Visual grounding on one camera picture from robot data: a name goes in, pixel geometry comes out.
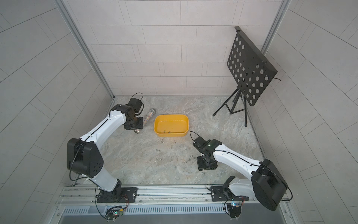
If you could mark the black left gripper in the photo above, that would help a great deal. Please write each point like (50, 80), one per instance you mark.
(141, 126)

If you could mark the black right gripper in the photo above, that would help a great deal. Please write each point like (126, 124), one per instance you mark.
(211, 167)

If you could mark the yellow plastic storage box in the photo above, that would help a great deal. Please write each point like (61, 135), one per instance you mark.
(178, 123)

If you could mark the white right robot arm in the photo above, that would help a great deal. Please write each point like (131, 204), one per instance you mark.
(265, 183)

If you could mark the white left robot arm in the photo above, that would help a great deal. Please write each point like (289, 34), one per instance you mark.
(83, 154)

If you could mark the right controller circuit board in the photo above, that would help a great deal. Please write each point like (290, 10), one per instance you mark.
(233, 210)

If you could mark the controller circuit board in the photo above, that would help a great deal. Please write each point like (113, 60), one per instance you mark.
(113, 213)
(233, 210)

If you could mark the left controller circuit board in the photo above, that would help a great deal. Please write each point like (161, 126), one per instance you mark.
(113, 213)

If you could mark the black perforated music stand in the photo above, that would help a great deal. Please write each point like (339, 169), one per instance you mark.
(252, 73)

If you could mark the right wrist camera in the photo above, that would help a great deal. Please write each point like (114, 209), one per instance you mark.
(199, 143)

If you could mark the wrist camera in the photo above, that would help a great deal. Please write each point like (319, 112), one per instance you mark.
(137, 105)
(199, 143)

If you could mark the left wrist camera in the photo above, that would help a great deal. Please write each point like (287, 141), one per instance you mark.
(137, 105)

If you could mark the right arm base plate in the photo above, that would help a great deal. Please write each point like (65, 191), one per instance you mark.
(221, 194)

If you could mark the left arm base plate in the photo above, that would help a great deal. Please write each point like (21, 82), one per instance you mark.
(119, 195)

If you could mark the aluminium mounting rail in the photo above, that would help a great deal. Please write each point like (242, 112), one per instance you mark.
(145, 195)

